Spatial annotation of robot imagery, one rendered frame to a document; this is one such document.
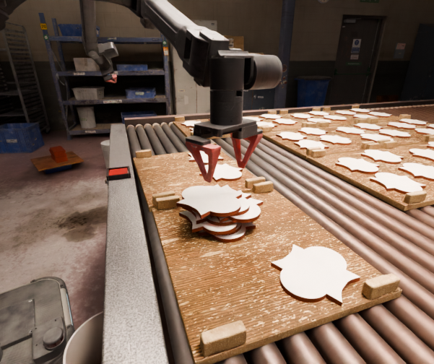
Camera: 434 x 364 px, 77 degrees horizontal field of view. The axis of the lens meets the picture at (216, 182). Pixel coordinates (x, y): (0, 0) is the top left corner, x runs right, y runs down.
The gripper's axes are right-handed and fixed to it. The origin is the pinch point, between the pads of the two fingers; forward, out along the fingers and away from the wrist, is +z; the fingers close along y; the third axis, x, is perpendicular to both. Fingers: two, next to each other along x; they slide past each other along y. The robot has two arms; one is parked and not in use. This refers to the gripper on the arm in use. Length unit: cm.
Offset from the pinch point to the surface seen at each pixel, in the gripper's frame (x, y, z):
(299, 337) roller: -22.3, -9.4, 16.7
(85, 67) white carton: 466, 176, -12
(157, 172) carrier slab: 40.3, 11.7, 14.5
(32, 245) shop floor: 185, -7, 107
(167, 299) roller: -2.9, -17.6, 17.2
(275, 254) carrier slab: -11.1, 2.1, 15.0
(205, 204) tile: 4.1, -1.5, 8.1
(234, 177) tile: 17.4, 24.1, 13.6
